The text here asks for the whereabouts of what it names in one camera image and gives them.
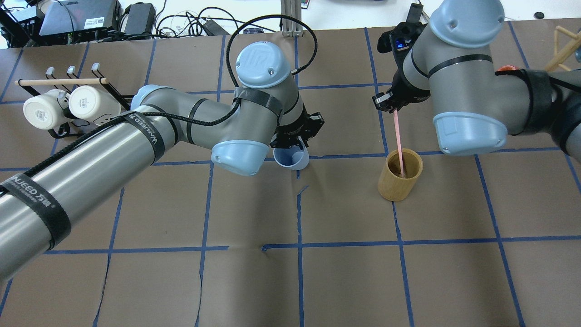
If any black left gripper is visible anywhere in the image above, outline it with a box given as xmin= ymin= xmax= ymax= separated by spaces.
xmin=270 ymin=111 xmax=325 ymax=149

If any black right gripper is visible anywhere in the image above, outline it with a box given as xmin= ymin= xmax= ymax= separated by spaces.
xmin=372 ymin=73 xmax=430 ymax=113

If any pink chopstick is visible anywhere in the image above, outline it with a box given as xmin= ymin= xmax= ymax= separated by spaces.
xmin=393 ymin=110 xmax=406 ymax=178

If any light blue plastic cup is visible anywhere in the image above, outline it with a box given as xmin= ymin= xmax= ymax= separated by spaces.
xmin=273 ymin=137 xmax=310 ymax=170

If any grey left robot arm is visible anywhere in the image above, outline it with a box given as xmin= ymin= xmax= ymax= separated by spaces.
xmin=0 ymin=41 xmax=324 ymax=282

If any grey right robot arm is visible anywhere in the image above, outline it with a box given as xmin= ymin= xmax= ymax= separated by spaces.
xmin=372 ymin=0 xmax=581 ymax=161

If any orange small cup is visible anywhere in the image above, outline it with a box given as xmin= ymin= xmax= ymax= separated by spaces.
xmin=497 ymin=65 xmax=519 ymax=72

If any bamboo cylinder holder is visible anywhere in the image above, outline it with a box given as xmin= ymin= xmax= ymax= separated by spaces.
xmin=377 ymin=148 xmax=423 ymax=202

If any wooden round stand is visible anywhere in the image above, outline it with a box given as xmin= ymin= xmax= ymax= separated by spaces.
xmin=543 ymin=25 xmax=581 ymax=72

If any black power adapter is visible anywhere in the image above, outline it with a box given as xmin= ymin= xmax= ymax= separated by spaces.
xmin=122 ymin=2 xmax=156 ymax=35

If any white mug inner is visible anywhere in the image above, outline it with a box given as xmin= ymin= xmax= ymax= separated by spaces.
xmin=69 ymin=85 xmax=122 ymax=126

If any white mug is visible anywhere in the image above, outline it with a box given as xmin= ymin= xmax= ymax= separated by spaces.
xmin=23 ymin=89 xmax=71 ymax=130
xmin=69 ymin=85 xmax=122 ymax=126

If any wooden rack dowel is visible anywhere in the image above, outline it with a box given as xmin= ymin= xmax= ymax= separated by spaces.
xmin=14 ymin=77 xmax=109 ymax=87

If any white mug outer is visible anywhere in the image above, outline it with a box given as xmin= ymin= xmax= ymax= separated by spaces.
xmin=23 ymin=89 xmax=71 ymax=130

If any black computer box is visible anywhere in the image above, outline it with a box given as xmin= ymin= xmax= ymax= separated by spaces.
xmin=39 ymin=0 xmax=123 ymax=37

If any black braided left cable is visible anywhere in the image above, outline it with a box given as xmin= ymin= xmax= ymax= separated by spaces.
xmin=0 ymin=15 xmax=318 ymax=191

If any black wire mug rack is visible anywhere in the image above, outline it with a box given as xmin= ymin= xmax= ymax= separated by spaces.
xmin=47 ymin=62 xmax=133 ymax=139

